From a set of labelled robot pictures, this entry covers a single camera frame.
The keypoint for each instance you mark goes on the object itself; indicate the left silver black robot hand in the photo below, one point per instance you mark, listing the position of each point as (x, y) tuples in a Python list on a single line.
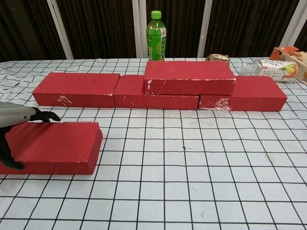
[(14, 113)]

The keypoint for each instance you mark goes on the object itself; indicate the red foam brick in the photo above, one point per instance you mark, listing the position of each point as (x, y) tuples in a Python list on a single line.
[(76, 86), (189, 76), (134, 100), (256, 95), (55, 143)]

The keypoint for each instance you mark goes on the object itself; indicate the green tea bottle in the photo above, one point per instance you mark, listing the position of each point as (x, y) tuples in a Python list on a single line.
[(156, 48)]

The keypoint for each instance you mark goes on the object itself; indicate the white black checkered tablecloth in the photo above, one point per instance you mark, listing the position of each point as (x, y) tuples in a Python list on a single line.
[(168, 191)]

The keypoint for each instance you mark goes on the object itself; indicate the gold foil snack packet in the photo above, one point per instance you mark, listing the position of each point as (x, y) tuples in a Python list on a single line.
[(218, 58)]

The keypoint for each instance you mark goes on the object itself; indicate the clear bottle with fruit label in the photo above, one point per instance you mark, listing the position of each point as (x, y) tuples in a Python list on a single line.
[(273, 70)]

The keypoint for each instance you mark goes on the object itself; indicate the white metal frame post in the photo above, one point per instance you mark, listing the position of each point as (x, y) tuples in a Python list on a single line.
[(292, 26), (139, 28), (60, 28), (205, 28)]

